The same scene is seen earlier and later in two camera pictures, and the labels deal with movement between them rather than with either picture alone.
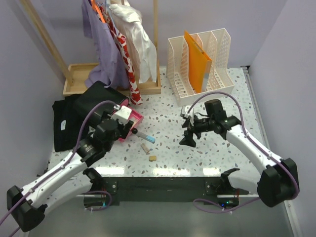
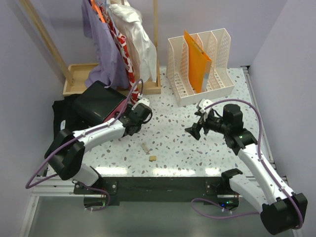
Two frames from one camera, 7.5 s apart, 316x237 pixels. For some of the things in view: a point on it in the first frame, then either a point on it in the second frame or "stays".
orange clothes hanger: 95,6 stays
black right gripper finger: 187,124 → 198,113
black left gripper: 127,129 → 133,127
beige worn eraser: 144,147 stays
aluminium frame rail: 295,225 stays
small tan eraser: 152,158 stays
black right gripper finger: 188,139 → 194,130
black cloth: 67,126 stays
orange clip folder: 199,64 stays
